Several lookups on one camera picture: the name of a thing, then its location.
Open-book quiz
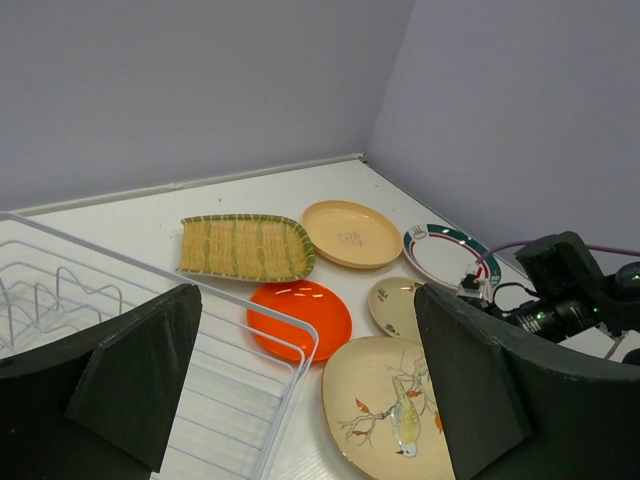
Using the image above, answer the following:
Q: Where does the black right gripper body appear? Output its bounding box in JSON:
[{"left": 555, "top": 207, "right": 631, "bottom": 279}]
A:
[{"left": 514, "top": 231, "right": 608, "bottom": 320}]

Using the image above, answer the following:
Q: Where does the small cream floral plate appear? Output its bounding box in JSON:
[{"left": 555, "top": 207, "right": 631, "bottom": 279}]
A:
[{"left": 368, "top": 277, "right": 422, "bottom": 344}]

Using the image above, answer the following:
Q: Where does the large cream bird plate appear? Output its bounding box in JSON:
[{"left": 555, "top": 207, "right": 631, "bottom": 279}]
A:
[{"left": 322, "top": 337, "right": 455, "bottom": 479}]

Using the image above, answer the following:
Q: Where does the woven bamboo tray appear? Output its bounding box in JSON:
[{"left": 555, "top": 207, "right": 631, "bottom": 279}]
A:
[{"left": 177, "top": 213, "right": 315, "bottom": 283}]

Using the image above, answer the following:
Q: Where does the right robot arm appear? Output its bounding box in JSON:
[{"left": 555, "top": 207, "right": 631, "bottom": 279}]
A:
[{"left": 484, "top": 231, "right": 639, "bottom": 358}]

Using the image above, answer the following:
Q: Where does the plain beige plate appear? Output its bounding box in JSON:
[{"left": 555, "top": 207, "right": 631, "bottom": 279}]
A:
[{"left": 301, "top": 200, "right": 403, "bottom": 270}]

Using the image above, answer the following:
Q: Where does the white plate green red rim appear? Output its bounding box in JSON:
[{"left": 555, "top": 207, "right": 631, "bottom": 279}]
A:
[{"left": 403, "top": 224, "right": 502, "bottom": 290}]

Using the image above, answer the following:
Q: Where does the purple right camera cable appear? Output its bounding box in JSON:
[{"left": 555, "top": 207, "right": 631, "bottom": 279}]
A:
[{"left": 474, "top": 240, "right": 640, "bottom": 266}]

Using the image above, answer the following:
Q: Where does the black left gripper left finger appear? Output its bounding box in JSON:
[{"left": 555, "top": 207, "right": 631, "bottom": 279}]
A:
[{"left": 1, "top": 284, "right": 202, "bottom": 479}]

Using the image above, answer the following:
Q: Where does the white wire dish rack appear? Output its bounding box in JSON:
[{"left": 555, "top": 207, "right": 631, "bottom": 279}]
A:
[{"left": 1, "top": 212, "right": 313, "bottom": 479}]

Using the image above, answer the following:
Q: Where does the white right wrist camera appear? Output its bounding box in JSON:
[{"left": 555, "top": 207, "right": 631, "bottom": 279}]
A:
[{"left": 456, "top": 264, "right": 492, "bottom": 301}]

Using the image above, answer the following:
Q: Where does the orange plate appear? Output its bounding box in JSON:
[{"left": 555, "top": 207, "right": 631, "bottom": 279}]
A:
[{"left": 247, "top": 280, "right": 352, "bottom": 362}]

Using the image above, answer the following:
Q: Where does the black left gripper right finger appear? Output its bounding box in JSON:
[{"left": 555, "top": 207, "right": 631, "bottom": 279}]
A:
[{"left": 414, "top": 285, "right": 639, "bottom": 479}]

